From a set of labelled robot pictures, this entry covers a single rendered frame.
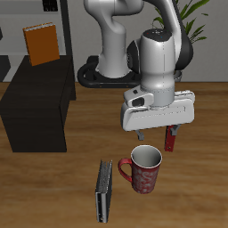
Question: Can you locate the green pot plant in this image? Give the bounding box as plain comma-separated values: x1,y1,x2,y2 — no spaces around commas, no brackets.
151,0,211,45

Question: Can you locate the dark tall shelf frame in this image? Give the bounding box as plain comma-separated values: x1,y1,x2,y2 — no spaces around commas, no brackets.
41,0,74,57

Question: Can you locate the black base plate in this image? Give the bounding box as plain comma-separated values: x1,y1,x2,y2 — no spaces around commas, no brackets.
77,55,143,89

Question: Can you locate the dark wooden cabinet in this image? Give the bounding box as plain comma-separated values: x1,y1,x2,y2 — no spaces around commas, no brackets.
0,54,77,153

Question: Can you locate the red book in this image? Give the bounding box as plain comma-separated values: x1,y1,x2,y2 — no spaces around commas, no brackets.
164,125,176,153

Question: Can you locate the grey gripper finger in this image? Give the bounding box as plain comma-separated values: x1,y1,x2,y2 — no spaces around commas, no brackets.
169,124,182,136
134,129,145,142

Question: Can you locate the orange book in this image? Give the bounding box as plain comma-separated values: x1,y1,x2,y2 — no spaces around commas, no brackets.
22,21,61,67

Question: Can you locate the black book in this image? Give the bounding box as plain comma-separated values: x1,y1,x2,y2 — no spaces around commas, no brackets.
94,159,114,224

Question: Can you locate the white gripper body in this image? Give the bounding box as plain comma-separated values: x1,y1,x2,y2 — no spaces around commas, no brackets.
120,90,196,133

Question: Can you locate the red patterned mug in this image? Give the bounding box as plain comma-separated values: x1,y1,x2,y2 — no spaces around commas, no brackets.
118,144,163,195

